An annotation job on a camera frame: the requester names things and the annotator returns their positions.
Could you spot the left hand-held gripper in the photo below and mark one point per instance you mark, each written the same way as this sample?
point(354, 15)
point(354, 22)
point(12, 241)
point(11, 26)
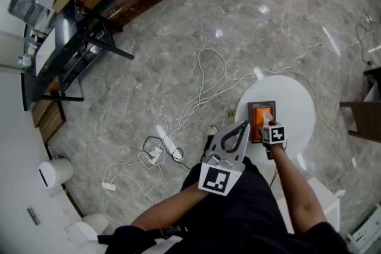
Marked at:
point(214, 180)

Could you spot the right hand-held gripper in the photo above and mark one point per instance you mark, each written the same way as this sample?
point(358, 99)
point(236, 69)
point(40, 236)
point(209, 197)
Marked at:
point(275, 134)

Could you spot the orange packet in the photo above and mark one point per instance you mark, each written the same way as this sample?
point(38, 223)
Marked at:
point(257, 125)

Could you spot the brown wooden box tray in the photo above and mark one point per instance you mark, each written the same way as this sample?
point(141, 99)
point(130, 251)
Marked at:
point(262, 103)

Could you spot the person's left forearm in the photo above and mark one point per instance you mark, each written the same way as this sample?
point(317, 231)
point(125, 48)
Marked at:
point(169, 205)

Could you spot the person's right forearm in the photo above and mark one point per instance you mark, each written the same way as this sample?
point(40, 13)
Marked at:
point(294, 187)

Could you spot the person's white shoe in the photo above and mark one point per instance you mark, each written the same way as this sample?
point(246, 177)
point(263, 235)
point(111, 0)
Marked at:
point(213, 130)

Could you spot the round white side table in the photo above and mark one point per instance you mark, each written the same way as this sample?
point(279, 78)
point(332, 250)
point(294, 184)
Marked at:
point(291, 98)

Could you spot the long white power strip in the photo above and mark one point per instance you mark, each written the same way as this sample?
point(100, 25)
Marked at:
point(169, 142)

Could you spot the person's black clothing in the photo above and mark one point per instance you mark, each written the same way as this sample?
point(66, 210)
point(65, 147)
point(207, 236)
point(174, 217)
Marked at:
point(244, 217)

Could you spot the white power socket block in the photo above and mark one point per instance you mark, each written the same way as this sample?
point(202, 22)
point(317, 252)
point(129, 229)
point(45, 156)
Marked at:
point(156, 153)

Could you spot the white wash basin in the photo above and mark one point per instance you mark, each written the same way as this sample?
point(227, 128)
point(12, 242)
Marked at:
point(324, 196)

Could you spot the small white floor block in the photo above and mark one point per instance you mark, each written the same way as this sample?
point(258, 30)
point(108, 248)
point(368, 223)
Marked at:
point(354, 163)

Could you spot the dark wooden vanity cabinet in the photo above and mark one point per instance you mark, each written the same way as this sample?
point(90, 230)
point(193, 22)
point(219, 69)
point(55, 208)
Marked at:
point(366, 119)

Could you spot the white chest-worn device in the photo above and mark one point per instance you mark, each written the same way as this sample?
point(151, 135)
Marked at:
point(172, 247)

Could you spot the small white power adapter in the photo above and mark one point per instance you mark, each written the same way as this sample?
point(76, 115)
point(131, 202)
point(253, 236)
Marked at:
point(108, 186)

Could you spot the white floor appliance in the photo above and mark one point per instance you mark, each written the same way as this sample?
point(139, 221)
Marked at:
point(366, 235)

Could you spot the white extension socket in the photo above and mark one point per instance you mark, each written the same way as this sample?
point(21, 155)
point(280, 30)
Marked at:
point(369, 19)

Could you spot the white cylindrical bin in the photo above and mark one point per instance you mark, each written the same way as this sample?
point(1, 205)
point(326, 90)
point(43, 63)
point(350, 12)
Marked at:
point(59, 171)

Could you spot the wooden drawer cabinet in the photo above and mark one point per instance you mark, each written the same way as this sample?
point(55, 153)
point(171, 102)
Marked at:
point(49, 122)

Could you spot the white rectangular board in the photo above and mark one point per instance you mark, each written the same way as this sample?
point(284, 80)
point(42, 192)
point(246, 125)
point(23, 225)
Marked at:
point(44, 50)

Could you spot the clear plastic container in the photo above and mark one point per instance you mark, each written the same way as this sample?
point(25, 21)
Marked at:
point(26, 6)

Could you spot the black metal frame desk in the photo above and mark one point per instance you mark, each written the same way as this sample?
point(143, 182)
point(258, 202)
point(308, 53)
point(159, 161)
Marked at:
point(68, 29)

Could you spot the grey wall switch panel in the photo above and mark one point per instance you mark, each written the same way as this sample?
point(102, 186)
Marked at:
point(33, 216)

